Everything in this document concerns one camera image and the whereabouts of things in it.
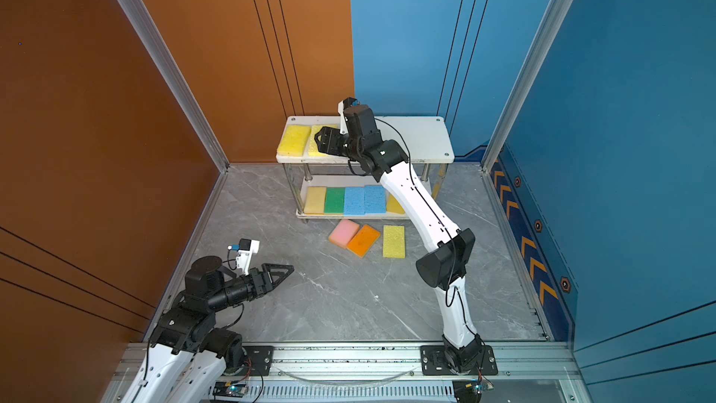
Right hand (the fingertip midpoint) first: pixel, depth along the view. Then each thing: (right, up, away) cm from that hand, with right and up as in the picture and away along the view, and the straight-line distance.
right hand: (322, 138), depth 76 cm
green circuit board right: (+38, -65, -6) cm, 76 cm away
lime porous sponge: (+22, -33, +18) cm, 43 cm away
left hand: (-7, -35, -6) cm, 36 cm away
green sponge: (+1, -18, +22) cm, 29 cm away
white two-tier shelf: (-2, -13, +27) cm, 30 cm away
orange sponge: (+11, -32, +20) cm, 39 cm away
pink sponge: (+4, -29, +21) cm, 36 cm away
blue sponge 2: (+15, -17, +22) cm, 32 cm away
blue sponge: (+8, -18, +23) cm, 31 cm away
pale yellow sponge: (-6, -18, +21) cm, 28 cm away
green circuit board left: (-23, -65, -5) cm, 69 cm away
